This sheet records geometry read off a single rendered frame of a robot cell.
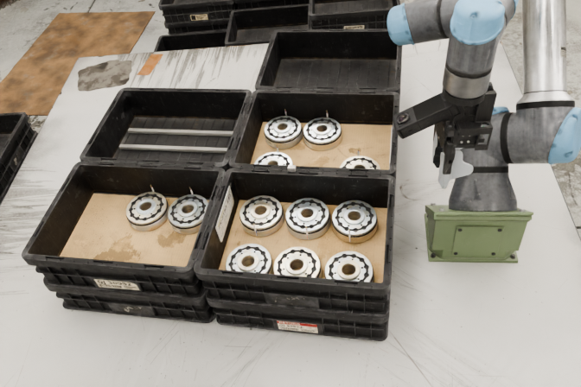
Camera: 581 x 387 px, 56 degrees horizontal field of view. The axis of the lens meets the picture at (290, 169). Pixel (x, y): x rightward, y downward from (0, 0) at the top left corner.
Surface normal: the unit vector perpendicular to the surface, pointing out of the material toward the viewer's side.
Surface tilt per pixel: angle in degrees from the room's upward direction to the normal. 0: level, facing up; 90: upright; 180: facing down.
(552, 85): 46
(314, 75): 0
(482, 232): 90
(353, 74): 0
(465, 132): 87
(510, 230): 90
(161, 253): 0
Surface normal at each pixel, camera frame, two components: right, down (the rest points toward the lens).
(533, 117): -0.69, 0.04
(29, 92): -0.11, -0.69
